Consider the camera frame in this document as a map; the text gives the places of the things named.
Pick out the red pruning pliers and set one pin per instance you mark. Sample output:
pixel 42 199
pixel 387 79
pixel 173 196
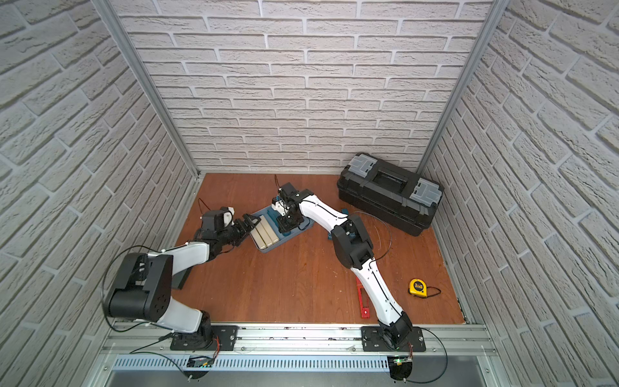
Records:
pixel 363 300

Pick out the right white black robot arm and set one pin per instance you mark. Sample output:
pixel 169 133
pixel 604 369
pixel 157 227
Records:
pixel 354 250

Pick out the beige block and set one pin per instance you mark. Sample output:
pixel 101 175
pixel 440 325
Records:
pixel 270 230
pixel 261 245
pixel 264 234

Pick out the yellow tape measure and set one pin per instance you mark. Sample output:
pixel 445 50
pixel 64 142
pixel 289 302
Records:
pixel 418 288

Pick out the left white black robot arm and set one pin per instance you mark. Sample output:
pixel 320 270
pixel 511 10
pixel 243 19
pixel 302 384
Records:
pixel 142 288

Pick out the black plastic toolbox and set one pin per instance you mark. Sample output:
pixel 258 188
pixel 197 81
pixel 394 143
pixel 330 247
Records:
pixel 397 196

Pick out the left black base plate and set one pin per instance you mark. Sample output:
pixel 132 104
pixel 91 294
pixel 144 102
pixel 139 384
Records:
pixel 222 337

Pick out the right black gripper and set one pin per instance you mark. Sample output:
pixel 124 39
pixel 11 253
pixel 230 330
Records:
pixel 286 226

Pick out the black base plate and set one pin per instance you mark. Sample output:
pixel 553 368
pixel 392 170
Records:
pixel 222 337
pixel 376 339

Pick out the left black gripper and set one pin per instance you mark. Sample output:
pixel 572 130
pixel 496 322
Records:
pixel 237 230

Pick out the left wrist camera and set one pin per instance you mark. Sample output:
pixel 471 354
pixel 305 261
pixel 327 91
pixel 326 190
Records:
pixel 227 215

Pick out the aluminium rail frame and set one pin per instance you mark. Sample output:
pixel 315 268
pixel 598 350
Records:
pixel 437 353

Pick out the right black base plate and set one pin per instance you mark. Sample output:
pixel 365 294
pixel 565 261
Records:
pixel 376 339

